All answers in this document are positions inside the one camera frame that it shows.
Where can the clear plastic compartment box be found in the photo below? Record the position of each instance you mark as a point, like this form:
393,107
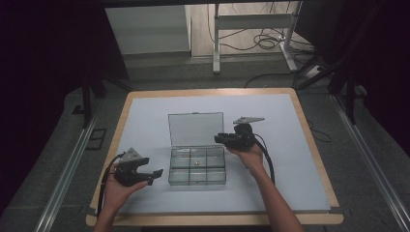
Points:
196,170

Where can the person's right hand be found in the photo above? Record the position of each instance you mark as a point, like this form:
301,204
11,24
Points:
253,161

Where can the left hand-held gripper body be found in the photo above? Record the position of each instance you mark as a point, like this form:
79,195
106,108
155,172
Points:
127,174

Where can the white cabinet panel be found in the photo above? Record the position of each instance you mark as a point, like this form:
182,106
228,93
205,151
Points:
146,29

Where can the black metal stand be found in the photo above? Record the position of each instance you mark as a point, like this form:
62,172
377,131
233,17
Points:
350,96
86,103

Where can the white power strip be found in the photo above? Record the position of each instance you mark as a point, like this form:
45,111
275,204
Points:
314,71

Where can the white table mat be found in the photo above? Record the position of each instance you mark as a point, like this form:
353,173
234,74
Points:
209,103

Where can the person's left hand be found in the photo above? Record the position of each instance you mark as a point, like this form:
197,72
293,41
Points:
116,195

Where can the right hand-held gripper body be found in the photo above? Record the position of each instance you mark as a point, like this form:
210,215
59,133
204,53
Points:
243,138

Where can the black floor plate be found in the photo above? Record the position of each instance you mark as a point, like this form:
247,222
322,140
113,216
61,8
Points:
96,138

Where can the white metal desk frame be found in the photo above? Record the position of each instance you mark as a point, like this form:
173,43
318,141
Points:
251,21

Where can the aluminium floor rail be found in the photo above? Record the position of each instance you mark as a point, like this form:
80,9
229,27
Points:
64,180
370,161

